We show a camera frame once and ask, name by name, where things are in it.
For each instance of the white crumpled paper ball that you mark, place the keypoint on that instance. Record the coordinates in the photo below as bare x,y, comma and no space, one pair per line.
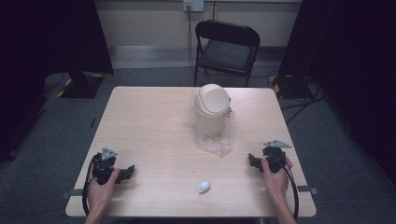
203,186

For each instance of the grey tape strip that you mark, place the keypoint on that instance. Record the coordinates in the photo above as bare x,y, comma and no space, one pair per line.
70,194
308,189

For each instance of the clear plastic bag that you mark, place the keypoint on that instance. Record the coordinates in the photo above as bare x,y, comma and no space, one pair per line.
218,144

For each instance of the black curtain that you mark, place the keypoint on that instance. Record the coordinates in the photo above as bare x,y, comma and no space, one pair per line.
37,62
351,77

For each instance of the black stand base striped tape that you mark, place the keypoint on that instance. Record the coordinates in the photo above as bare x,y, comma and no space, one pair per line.
81,85
288,87

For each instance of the white wall socket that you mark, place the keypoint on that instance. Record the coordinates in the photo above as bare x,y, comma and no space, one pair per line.
193,5

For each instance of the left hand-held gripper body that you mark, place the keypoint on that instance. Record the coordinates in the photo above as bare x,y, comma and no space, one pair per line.
104,166

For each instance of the small black floor object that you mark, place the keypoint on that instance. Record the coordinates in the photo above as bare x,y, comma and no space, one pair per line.
92,122

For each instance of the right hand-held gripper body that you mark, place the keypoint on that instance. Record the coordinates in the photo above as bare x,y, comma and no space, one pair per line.
274,158

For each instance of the person's right hand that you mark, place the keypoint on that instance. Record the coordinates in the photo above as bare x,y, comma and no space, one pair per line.
275,183

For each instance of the cream swing-lid trash can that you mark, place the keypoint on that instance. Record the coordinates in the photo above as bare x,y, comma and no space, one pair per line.
211,109

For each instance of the black folding chair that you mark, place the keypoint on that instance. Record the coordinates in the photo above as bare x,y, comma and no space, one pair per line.
225,53

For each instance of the person's left hand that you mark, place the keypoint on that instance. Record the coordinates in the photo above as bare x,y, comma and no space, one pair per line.
101,193

